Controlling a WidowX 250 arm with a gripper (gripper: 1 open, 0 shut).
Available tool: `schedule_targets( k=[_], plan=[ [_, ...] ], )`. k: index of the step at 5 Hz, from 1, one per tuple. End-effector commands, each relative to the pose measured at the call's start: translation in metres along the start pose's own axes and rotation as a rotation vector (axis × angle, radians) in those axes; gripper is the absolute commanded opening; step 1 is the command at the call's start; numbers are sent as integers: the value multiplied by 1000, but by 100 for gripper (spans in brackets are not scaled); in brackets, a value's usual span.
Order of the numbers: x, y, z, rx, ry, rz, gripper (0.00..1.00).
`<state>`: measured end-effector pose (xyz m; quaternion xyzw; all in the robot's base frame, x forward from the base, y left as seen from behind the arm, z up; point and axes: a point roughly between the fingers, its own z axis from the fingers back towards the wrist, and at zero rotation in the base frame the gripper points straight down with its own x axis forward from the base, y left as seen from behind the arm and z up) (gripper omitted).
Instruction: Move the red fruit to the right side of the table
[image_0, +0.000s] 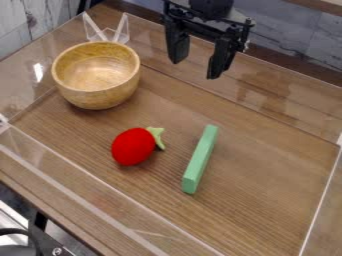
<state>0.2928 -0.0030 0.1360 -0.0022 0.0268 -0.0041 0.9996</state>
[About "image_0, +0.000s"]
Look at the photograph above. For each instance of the green rectangular block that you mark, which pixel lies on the green rectangular block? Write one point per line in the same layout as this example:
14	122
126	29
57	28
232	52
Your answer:
200	159

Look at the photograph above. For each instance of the wooden bowl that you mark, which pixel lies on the wooden bowl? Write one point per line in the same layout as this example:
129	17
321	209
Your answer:
97	74

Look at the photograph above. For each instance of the red plush strawberry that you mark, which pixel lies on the red plush strawberry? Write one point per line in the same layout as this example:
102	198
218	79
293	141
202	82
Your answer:
134	145

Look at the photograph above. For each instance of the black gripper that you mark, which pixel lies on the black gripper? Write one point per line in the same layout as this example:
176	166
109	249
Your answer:
212	19

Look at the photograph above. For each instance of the clear acrylic corner bracket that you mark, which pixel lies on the clear acrylic corner bracket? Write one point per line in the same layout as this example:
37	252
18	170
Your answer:
118	35

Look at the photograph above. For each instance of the black table leg frame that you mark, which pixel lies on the black table leg frame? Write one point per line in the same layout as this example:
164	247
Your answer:
50	246

